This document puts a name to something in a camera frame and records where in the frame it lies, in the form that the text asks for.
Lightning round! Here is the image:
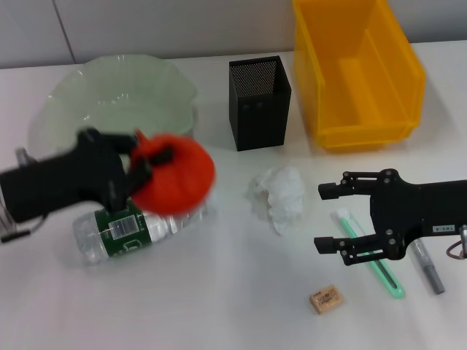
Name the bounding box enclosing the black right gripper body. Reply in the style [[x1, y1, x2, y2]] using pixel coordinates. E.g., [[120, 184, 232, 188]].
[[369, 168, 467, 262]]

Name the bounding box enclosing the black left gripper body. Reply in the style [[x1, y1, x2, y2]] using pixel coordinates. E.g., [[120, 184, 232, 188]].
[[0, 129, 129, 223]]

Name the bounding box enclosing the red-orange toy orange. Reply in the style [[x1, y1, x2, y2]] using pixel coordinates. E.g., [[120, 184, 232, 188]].
[[129, 129, 217, 215]]

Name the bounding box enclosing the white paper ball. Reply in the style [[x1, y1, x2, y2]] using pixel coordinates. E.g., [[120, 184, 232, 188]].
[[249, 166, 306, 236]]

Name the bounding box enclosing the clear water bottle green label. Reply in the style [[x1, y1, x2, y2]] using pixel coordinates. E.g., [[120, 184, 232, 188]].
[[72, 192, 220, 267]]

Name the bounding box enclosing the tan eraser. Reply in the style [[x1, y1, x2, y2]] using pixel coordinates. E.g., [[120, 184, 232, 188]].
[[309, 284, 346, 314]]

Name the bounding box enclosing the green utility knife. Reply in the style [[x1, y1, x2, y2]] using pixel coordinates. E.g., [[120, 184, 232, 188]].
[[330, 208, 405, 300]]

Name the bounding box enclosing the pale green glass fruit bowl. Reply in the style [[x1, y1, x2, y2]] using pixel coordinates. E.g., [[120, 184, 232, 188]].
[[28, 53, 200, 163]]

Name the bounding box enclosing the grey wrapped pen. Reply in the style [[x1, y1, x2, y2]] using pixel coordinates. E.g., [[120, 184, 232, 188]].
[[412, 238, 446, 295]]

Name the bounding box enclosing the black mesh pen holder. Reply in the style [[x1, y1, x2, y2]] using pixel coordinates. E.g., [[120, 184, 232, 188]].
[[228, 55, 292, 152]]

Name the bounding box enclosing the yellow plastic bin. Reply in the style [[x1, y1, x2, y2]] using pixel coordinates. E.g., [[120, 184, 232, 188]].
[[291, 0, 427, 149]]

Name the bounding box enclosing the left gripper cable with plug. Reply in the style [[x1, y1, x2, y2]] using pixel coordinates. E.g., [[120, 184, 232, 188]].
[[0, 147, 48, 244]]

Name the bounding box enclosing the gripper cable with plug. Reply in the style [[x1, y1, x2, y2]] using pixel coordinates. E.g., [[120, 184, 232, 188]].
[[0, 147, 48, 244], [447, 225, 467, 260]]

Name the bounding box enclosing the right gripper cable with plug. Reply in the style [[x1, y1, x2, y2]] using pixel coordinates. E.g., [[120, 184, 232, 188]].
[[447, 225, 467, 260]]

